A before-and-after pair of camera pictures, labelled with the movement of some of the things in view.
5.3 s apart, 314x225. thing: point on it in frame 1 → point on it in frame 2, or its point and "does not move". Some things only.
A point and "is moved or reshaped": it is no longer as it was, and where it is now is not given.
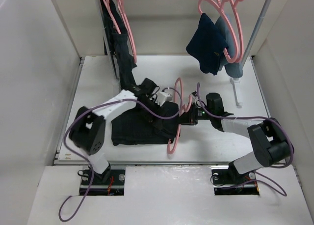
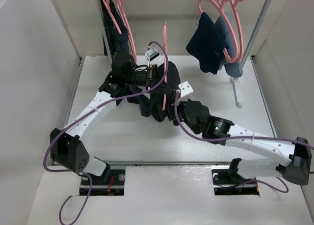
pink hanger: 183,108 → 165,64
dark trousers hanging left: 118,44 does not move
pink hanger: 107,4 does not move
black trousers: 137,129 is moved or reshaped
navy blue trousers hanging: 207,44 does not move
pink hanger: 123,12 does not move
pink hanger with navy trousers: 220,4 does not move
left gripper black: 156,121 → 152,74
